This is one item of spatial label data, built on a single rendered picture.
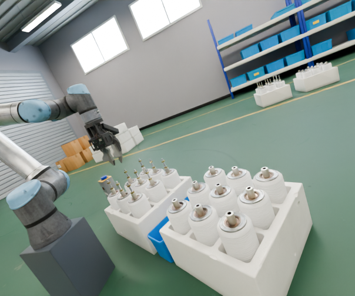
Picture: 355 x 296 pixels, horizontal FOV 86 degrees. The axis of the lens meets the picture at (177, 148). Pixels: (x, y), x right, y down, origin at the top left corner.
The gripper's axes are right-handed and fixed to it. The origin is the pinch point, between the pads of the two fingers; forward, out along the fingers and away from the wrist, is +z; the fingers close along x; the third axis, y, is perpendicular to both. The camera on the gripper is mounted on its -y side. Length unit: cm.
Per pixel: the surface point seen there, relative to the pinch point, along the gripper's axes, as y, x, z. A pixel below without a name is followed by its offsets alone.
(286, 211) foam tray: 25, 58, 27
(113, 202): -8.3, -19.5, 23.1
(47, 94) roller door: -515, -435, -182
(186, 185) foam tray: -15.2, 20.9, 29.7
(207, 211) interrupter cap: 25.6, 35.6, 20.0
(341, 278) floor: 34, 65, 45
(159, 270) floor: 19.9, 6.1, 45.3
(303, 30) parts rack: -420, 286, -40
